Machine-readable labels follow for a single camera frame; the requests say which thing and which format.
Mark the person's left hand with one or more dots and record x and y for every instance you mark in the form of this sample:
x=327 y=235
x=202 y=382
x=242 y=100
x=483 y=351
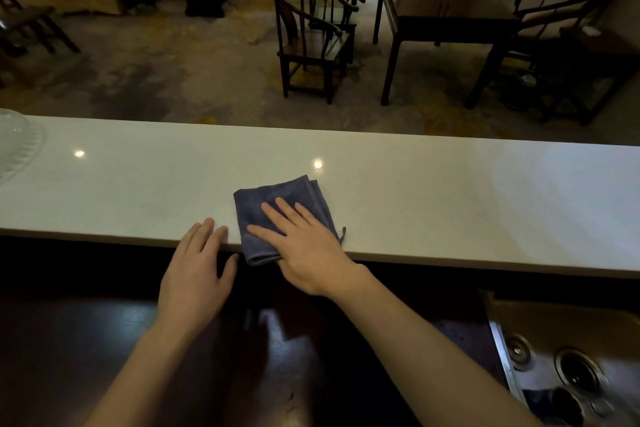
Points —
x=192 y=286

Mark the person's right hand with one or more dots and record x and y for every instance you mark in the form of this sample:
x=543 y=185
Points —
x=312 y=256

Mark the grey cloth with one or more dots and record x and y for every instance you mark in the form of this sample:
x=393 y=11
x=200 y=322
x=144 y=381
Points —
x=255 y=206

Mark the person's left forearm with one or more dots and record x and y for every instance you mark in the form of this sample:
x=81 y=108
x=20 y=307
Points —
x=145 y=376

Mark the person's right forearm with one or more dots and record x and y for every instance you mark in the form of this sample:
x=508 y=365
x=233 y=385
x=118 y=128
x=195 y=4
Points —
x=435 y=356

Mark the small round sink plug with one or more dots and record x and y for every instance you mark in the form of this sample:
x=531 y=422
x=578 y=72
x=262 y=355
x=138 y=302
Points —
x=519 y=351

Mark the clear glass dish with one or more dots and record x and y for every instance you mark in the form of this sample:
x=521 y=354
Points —
x=15 y=141

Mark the stainless steel sink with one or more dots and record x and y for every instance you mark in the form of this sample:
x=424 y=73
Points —
x=590 y=326

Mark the round sink drain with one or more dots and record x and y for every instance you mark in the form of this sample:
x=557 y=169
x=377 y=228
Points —
x=580 y=371

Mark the metal cup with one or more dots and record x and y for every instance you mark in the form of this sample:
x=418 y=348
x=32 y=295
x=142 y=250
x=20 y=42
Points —
x=565 y=409

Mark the dark wooden stool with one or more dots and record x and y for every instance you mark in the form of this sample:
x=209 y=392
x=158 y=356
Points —
x=30 y=16

